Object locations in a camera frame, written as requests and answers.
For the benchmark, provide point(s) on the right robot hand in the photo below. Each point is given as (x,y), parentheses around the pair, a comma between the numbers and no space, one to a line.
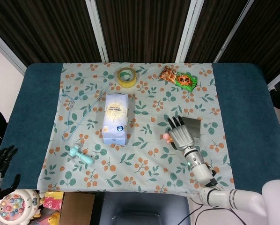
(182,134)

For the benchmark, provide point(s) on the small pink orange turtle toy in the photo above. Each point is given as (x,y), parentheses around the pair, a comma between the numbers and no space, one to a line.
(167,137)

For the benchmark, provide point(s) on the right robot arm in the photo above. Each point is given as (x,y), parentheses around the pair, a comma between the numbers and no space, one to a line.
(215,180)

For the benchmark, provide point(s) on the silver kitchen scale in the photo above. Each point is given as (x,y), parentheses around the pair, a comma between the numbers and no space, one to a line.
(193,128)

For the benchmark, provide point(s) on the yellow bear toy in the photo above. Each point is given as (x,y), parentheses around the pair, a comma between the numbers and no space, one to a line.
(53,218)

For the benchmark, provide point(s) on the teal toy hammer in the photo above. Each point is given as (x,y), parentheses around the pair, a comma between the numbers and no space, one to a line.
(81,155)

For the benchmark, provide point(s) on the floral patterned tablecloth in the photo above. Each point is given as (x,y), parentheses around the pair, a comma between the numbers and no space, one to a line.
(140,164)

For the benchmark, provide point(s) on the orange green snack packet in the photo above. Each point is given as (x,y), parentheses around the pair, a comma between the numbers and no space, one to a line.
(179,78)

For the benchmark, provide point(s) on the white blue paper bag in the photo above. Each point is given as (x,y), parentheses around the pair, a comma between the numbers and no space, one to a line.
(115,118)

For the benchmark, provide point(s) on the yellow packing tape roll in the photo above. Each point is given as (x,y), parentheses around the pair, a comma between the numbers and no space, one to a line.
(127,77)

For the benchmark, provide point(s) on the dark blue chair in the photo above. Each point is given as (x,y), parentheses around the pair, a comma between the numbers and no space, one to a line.
(143,208)

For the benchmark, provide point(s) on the brown cardboard box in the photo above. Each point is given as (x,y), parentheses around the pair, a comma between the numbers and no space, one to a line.
(77,208)

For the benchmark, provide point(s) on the dark slatted folding screen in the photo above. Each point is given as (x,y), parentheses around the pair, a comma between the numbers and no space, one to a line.
(140,30)

